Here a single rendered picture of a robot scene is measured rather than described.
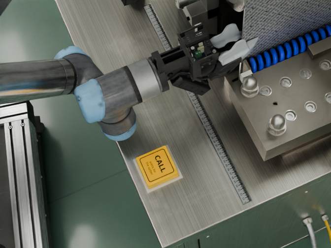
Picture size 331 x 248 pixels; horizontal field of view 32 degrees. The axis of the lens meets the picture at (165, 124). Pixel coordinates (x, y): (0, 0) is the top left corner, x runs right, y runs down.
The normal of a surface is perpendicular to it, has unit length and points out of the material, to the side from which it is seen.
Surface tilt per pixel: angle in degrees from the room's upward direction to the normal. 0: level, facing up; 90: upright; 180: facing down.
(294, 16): 90
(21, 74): 51
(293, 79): 0
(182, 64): 90
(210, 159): 0
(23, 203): 0
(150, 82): 44
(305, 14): 90
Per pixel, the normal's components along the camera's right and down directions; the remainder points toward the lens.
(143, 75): 0.02, -0.20
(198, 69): 0.40, 0.83
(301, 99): -0.07, -0.39
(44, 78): 0.79, -0.02
